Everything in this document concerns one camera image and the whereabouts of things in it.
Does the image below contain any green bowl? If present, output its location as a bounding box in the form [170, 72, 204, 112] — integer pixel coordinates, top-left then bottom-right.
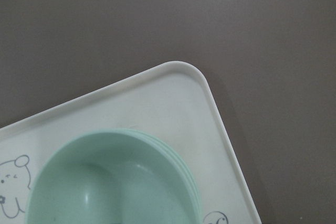
[125, 128, 202, 224]
[25, 129, 196, 223]
[136, 129, 204, 224]

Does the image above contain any cream bunny print tray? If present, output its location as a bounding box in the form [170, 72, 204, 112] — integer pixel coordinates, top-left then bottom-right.
[1, 61, 261, 223]

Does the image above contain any green bowl on tray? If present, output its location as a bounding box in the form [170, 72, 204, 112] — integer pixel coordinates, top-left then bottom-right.
[136, 129, 204, 224]

